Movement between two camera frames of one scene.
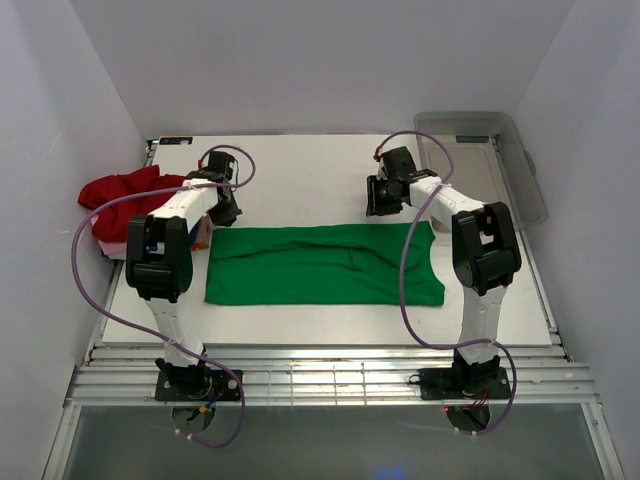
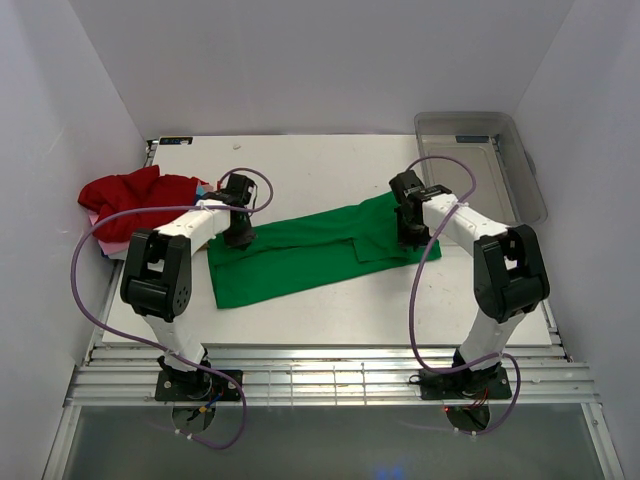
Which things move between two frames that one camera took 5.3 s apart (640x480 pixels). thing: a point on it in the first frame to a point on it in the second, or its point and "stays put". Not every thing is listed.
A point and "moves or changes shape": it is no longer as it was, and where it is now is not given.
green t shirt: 326,265 moves or changes shape
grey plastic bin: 491,162 stays put
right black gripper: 377,195 to 412,232
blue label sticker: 174,140 stays put
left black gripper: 226,211 to 239,235
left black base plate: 198,385 stays put
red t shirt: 111,222 stays put
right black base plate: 452,384 stays put
